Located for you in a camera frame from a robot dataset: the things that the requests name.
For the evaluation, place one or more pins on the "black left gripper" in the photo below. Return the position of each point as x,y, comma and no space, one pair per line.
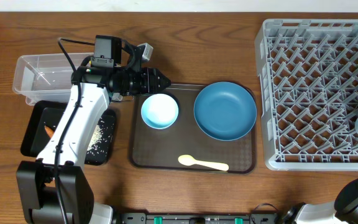
147,83

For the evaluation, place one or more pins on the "light blue bowl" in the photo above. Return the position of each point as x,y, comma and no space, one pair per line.
159,111

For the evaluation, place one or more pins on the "rice grains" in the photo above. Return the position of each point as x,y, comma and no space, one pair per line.
101,139

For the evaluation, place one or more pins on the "orange carrot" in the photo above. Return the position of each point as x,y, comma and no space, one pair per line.
49,131

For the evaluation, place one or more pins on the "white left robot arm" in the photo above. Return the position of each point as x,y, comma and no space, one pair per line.
53,188

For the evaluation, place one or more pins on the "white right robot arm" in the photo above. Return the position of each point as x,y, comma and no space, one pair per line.
343,210

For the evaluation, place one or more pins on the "grey dishwasher rack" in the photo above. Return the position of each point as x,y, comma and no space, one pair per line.
308,71

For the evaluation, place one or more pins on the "black waste tray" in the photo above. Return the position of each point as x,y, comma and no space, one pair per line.
48,113

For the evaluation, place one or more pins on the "brown serving tray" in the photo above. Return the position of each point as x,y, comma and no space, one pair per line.
160,148

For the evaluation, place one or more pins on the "dark blue plate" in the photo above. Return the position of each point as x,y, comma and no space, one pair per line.
225,111

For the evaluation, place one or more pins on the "cream plastic spoon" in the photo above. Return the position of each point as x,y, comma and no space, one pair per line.
188,160

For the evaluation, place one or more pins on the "clear plastic bin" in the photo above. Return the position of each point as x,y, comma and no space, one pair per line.
43,77

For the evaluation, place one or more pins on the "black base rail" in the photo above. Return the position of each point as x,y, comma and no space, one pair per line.
256,216

